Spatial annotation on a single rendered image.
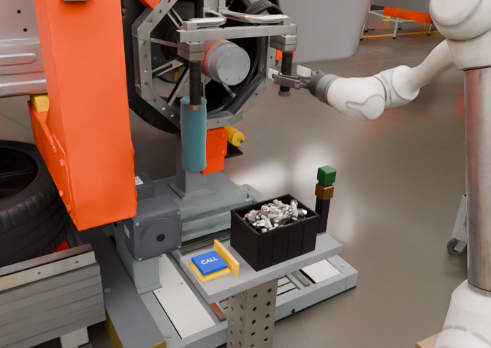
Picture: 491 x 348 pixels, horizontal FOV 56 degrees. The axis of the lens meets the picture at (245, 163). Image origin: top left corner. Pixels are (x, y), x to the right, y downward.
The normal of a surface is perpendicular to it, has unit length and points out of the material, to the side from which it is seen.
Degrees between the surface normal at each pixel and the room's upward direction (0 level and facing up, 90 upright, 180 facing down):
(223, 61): 90
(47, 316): 90
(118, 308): 0
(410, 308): 0
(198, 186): 90
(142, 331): 0
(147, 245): 90
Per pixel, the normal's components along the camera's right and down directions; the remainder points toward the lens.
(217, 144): 0.52, 0.39
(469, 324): -0.87, -0.11
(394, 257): 0.04, -0.90
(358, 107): -0.66, 0.31
